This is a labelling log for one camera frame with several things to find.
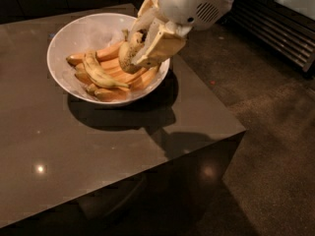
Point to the curved yellow banana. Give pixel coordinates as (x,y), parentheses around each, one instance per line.
(98,75)

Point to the orange banana bunch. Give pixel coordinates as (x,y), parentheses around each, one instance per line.
(137,81)

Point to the spotted yellow banana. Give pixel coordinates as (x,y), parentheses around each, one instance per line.
(133,43)

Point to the top orange banana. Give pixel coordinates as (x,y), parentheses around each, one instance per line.
(103,54)

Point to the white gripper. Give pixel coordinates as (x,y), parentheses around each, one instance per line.
(190,4)

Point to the white bowl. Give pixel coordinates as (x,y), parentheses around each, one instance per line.
(65,40)

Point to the black vent grille appliance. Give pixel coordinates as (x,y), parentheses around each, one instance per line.
(286,25)

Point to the bottom orange banana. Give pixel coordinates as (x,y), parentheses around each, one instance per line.
(107,94)

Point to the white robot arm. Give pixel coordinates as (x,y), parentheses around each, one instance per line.
(162,27)

